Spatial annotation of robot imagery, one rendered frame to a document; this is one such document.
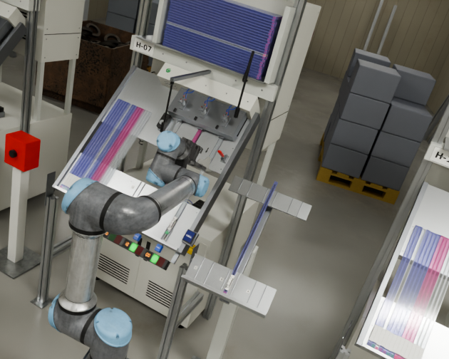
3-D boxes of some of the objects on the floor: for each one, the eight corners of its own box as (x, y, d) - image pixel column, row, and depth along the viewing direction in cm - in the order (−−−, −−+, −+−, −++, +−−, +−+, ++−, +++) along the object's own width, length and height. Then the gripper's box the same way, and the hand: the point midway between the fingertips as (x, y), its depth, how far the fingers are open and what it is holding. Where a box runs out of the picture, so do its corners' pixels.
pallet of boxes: (320, 142, 605) (353, 47, 553) (383, 162, 597) (423, 67, 545) (316, 179, 490) (358, 64, 439) (394, 204, 482) (447, 90, 431)
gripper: (209, 147, 176) (222, 159, 195) (164, 129, 182) (182, 142, 201) (199, 168, 175) (214, 178, 194) (155, 149, 181) (173, 160, 200)
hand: (194, 166), depth 197 cm, fingers open, 14 cm apart
